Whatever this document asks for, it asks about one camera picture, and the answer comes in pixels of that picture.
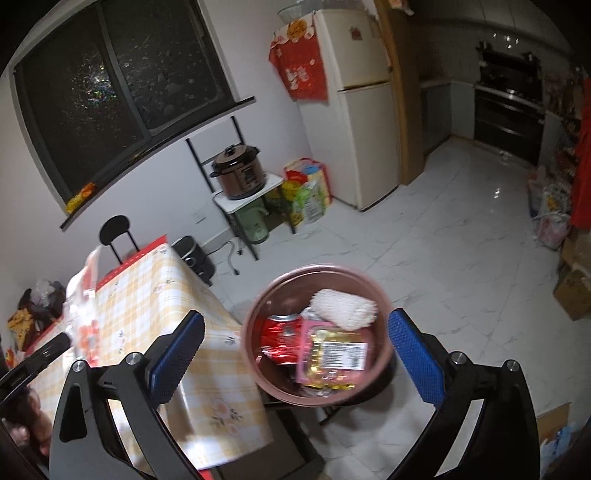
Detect brown pressure cooker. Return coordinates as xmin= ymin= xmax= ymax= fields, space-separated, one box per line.
xmin=210 ymin=144 xmax=267 ymax=200

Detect cream fridge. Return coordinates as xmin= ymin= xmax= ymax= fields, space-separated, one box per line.
xmin=298 ymin=8 xmax=402 ymax=212

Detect crushed red can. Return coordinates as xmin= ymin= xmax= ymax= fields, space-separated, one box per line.
xmin=256 ymin=314 xmax=308 ymax=367

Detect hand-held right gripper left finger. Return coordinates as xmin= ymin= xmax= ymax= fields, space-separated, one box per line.
xmin=48 ymin=310 xmax=206 ymax=480

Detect yellow brown snack bag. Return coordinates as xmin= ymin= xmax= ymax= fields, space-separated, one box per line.
xmin=7 ymin=307 xmax=40 ymax=352

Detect pink plastic basin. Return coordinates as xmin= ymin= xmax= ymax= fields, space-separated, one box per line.
xmin=241 ymin=264 xmax=395 ymax=407

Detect black rack white shelf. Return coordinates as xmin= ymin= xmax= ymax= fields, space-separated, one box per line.
xmin=186 ymin=115 xmax=296 ymax=261

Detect black chair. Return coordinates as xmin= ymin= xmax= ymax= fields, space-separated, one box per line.
xmin=99 ymin=215 xmax=141 ymax=266

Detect green yellow bag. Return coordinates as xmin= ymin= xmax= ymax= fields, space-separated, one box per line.
xmin=281 ymin=179 xmax=326 ymax=226

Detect wooden door frame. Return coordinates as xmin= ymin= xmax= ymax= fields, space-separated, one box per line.
xmin=374 ymin=0 xmax=426 ymax=185

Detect cardboard box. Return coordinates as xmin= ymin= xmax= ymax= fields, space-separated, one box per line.
xmin=551 ymin=268 xmax=591 ymax=321

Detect pink snack packet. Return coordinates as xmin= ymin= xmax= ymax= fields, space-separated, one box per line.
xmin=298 ymin=318 xmax=370 ymax=386

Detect black air fryer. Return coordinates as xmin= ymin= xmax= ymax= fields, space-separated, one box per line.
xmin=172 ymin=235 xmax=217 ymax=286

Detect table with patterned cloth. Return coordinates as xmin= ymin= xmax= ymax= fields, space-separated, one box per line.
xmin=28 ymin=244 xmax=273 ymax=472

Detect pink plastic bags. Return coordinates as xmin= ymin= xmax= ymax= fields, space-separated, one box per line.
xmin=529 ymin=166 xmax=573 ymax=250

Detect black backpack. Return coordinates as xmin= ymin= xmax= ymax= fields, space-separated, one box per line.
xmin=18 ymin=279 xmax=68 ymax=320

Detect dark window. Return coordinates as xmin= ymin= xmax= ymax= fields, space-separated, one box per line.
xmin=13 ymin=0 xmax=236 ymax=201

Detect glass bowl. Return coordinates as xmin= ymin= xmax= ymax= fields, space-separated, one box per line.
xmin=277 ymin=0 xmax=319 ymax=23

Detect colourful woven shopping bag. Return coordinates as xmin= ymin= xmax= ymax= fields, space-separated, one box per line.
xmin=284 ymin=158 xmax=332 ymax=208

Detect person's left hand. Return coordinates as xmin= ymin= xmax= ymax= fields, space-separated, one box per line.
xmin=9 ymin=388 xmax=52 ymax=457

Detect black cable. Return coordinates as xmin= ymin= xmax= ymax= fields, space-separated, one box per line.
xmin=224 ymin=240 xmax=244 ymax=277

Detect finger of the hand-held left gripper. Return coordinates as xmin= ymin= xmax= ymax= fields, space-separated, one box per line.
xmin=0 ymin=332 xmax=73 ymax=393

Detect black oven range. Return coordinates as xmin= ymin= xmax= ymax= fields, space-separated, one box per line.
xmin=473 ymin=41 xmax=548 ymax=167

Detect red hanging cloth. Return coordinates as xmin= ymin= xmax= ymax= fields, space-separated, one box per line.
xmin=570 ymin=76 xmax=591 ymax=227

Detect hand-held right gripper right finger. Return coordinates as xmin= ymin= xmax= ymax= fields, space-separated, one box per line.
xmin=385 ymin=308 xmax=541 ymax=480

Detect grey kitchen cabinet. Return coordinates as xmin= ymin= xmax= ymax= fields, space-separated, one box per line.
xmin=419 ymin=78 xmax=453 ymax=153

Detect black stool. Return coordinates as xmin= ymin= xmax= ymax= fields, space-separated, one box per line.
xmin=263 ymin=360 xmax=398 ymax=480

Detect white foam net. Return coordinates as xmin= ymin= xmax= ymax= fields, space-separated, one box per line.
xmin=310 ymin=289 xmax=377 ymax=330

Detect red printed cloth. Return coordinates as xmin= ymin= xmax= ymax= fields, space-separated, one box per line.
xmin=269 ymin=13 xmax=329 ymax=102

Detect yellow snack packet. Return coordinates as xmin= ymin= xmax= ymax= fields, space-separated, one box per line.
xmin=66 ymin=182 xmax=96 ymax=213

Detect clear bag red print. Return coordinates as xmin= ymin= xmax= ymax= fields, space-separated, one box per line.
xmin=65 ymin=247 xmax=102 ymax=367

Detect black windowsill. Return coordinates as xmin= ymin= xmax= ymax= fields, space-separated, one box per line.
xmin=59 ymin=96 xmax=256 ymax=230

